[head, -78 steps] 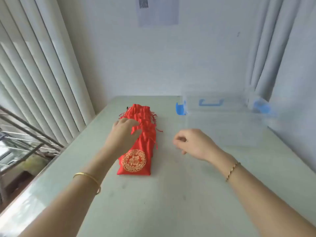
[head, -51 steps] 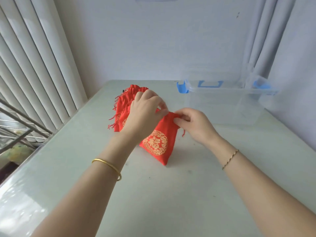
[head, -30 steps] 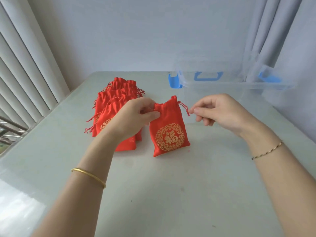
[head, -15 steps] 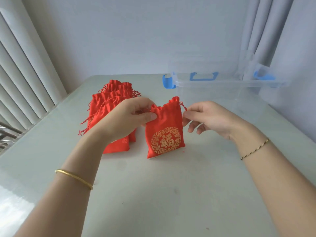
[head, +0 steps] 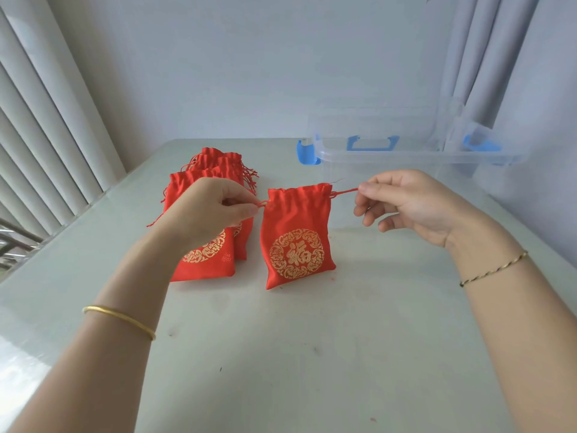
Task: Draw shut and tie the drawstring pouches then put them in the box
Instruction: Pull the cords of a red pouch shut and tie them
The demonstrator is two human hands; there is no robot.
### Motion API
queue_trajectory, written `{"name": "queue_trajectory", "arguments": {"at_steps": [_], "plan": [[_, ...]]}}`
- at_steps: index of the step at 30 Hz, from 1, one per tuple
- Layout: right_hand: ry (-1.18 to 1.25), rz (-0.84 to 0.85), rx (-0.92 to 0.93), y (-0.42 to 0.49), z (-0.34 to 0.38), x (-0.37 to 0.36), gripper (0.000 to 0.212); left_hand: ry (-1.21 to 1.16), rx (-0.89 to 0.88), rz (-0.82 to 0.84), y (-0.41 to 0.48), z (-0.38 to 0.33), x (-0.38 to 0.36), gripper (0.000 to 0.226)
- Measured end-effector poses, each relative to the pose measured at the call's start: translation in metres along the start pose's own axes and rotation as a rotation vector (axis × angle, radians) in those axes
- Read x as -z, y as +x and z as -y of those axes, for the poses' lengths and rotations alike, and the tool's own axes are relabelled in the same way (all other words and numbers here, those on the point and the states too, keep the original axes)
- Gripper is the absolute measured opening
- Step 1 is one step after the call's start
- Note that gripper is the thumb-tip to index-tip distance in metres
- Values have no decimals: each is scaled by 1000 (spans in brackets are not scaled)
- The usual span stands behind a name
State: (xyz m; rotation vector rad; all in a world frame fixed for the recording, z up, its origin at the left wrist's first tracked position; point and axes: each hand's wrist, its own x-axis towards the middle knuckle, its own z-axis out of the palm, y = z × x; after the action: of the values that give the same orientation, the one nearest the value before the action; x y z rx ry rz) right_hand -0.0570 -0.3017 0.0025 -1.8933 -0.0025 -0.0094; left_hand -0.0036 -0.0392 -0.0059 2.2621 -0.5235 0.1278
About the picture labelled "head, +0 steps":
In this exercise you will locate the gold bangle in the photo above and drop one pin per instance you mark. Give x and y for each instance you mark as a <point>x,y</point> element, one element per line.
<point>117,314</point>

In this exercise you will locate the pile of red fabric bags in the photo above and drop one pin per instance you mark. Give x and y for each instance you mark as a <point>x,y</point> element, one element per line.
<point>205,268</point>

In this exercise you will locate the white vertical blinds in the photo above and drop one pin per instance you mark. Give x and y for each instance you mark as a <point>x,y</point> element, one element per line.
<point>45,108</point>

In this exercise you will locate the person's left thumb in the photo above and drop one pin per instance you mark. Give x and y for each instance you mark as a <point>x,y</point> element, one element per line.
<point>241,213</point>

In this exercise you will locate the person's left forearm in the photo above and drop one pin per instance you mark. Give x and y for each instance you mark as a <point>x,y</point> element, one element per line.
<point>90,378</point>

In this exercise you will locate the metal railing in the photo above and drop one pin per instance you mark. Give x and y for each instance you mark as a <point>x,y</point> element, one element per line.
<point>13,241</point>

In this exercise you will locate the person's right forearm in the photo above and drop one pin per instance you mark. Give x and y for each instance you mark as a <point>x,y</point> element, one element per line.
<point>518,333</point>

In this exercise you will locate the person's left hand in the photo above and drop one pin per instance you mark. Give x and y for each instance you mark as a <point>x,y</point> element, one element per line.
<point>198,211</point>

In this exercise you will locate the person's right hand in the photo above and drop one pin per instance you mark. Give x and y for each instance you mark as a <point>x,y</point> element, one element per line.
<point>428,207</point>

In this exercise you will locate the white curtain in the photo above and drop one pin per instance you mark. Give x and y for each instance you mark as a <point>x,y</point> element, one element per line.
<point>496,49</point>

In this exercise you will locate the clear plastic box, blue latches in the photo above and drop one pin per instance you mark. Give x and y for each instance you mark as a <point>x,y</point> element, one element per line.
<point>383,126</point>

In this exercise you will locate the person's right thumb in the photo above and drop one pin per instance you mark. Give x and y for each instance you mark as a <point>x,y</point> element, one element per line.
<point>383,180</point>

